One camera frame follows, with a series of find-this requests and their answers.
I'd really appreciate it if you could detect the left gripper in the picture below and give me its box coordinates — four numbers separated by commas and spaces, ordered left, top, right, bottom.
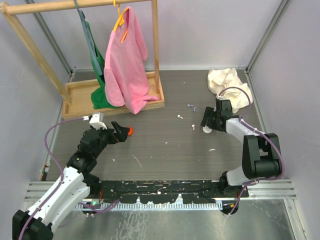
91, 121, 129, 158

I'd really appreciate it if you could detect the white charging case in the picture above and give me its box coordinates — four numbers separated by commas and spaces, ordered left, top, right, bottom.
202, 126, 212, 134

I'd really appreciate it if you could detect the orange charging case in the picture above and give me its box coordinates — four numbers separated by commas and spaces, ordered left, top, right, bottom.
127, 127, 134, 137

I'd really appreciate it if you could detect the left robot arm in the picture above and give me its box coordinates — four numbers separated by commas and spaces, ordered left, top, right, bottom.
12, 114, 133, 240

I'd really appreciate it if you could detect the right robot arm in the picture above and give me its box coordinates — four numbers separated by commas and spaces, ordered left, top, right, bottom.
200, 99, 284, 197

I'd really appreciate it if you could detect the green shirt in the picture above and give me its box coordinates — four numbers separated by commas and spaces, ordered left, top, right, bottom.
84, 20, 119, 110

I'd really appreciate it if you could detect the cream crumpled cloth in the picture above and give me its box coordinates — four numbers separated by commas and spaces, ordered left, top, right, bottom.
207, 68, 253, 114

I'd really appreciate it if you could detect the pink shirt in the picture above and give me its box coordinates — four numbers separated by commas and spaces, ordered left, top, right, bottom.
103, 6, 159, 114

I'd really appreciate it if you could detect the wooden clothes rack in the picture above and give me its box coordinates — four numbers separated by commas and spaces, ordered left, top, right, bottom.
0, 0, 165, 120

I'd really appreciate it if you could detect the grey-blue hanger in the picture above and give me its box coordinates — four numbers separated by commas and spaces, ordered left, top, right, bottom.
74, 0, 103, 76

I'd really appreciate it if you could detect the yellow hanger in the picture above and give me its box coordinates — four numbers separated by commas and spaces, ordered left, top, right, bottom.
111, 0, 129, 42

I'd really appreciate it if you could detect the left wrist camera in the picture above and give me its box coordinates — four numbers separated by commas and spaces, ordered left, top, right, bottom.
89, 112, 107, 130

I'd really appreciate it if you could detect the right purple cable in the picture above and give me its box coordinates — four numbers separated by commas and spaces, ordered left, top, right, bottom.
216, 86, 287, 196

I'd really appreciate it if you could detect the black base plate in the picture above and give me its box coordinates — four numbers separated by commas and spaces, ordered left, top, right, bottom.
95, 180, 242, 204

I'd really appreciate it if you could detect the slotted cable duct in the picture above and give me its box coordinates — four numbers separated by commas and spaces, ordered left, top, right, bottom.
77, 199, 224, 212

